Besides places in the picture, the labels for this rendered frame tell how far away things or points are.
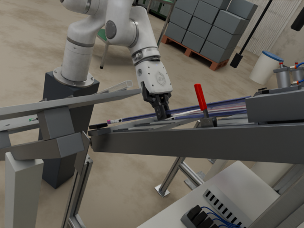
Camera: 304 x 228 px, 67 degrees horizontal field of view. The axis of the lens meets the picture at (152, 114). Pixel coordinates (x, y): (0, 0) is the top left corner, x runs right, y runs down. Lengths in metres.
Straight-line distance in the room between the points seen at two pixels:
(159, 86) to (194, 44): 4.26
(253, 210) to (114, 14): 0.88
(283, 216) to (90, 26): 0.92
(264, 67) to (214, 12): 1.58
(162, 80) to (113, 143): 0.24
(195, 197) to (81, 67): 0.73
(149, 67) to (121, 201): 1.09
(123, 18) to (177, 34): 4.42
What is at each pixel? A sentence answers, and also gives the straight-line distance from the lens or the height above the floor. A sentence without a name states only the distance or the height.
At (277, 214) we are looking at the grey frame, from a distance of 0.43.
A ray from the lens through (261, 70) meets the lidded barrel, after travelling 5.42.
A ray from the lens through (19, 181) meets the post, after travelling 0.59.
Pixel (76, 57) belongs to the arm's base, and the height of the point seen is 0.83.
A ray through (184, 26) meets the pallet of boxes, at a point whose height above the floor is 0.50.
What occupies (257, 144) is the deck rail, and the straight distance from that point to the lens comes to 0.44.
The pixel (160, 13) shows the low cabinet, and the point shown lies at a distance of 7.67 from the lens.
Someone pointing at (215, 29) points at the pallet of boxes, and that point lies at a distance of 4.75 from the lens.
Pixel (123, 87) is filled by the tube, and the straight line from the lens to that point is 0.40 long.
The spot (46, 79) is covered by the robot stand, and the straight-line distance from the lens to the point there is 1.19.
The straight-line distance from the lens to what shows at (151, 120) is 0.99.
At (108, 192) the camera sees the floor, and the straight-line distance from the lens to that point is 1.60.
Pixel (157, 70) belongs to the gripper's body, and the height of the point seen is 1.02.
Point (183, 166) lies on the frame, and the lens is 1.50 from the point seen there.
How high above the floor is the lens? 1.26
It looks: 31 degrees down
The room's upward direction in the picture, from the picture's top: 23 degrees clockwise
